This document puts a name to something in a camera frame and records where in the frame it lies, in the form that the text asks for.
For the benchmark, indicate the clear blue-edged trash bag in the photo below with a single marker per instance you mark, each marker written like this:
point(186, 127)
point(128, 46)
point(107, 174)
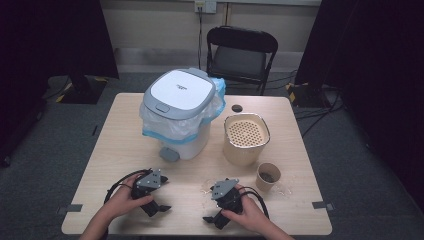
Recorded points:
point(173, 128)

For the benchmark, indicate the black folding chair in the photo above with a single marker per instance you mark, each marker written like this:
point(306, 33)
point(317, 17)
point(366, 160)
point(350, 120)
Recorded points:
point(240, 60)

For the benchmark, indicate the grey tape strip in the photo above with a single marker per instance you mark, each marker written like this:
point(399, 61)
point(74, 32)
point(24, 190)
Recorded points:
point(70, 208)
point(322, 205)

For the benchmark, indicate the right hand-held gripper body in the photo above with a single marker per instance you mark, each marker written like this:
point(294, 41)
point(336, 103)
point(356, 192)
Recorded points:
point(224, 190)

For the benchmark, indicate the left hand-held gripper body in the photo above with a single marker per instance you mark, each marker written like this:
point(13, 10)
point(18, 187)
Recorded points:
point(149, 180)

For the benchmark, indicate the person's left hand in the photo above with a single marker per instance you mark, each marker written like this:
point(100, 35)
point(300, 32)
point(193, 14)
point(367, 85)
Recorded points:
point(121, 201)

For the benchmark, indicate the person's right hand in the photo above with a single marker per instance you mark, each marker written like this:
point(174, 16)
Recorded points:
point(248, 213)

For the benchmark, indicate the beige strainer bucket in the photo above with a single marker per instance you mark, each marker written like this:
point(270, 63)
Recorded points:
point(245, 151)

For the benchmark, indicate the white pedal trash can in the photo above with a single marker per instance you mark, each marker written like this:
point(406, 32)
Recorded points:
point(181, 89)

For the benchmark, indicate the brown paper cup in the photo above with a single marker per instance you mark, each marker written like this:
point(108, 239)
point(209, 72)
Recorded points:
point(263, 184)

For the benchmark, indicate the white wall socket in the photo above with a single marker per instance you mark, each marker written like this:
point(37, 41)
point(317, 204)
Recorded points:
point(205, 6)

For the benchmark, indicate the dark curtain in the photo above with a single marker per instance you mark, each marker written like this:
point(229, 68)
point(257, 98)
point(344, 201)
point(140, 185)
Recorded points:
point(50, 36)
point(373, 66)

